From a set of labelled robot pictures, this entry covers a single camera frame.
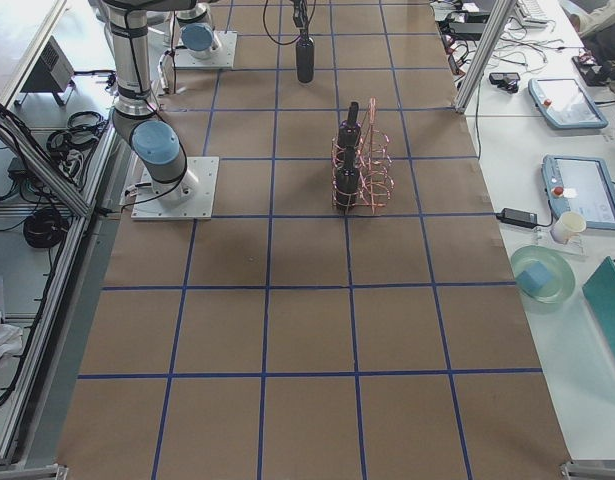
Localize black wine bottle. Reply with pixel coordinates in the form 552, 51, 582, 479
295, 29, 315, 84

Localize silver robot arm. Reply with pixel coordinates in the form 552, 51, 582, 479
104, 1, 218, 203
175, 5, 220, 59

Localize black bottle in basket end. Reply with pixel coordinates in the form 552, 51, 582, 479
334, 146, 360, 214

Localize grey metal box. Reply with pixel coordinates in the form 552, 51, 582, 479
14, 36, 75, 107

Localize far teach pendant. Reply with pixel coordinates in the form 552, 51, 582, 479
528, 78, 608, 129

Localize teach pendant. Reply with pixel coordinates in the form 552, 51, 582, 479
528, 78, 608, 129
541, 155, 615, 231

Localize black power adapter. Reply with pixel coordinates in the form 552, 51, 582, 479
496, 208, 538, 229

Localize near teach pendant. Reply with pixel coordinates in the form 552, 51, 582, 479
541, 155, 615, 231

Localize white paper cup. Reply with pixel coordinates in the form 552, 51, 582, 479
550, 211, 587, 244

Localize blue foam cube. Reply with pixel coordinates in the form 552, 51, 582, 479
516, 262, 558, 298

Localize green glass bowl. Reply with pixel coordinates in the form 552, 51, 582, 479
510, 245, 576, 304

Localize teal book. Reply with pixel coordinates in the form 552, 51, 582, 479
583, 257, 615, 357

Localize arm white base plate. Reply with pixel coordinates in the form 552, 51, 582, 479
174, 26, 237, 70
128, 156, 220, 221

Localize black bottle under basket handle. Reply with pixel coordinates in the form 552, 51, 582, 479
337, 101, 361, 161

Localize copper wire wine basket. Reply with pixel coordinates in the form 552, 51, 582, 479
331, 97, 394, 214

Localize aluminium frame post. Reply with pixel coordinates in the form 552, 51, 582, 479
454, 0, 515, 114

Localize coiled black cables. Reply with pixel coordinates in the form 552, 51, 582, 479
22, 207, 63, 250

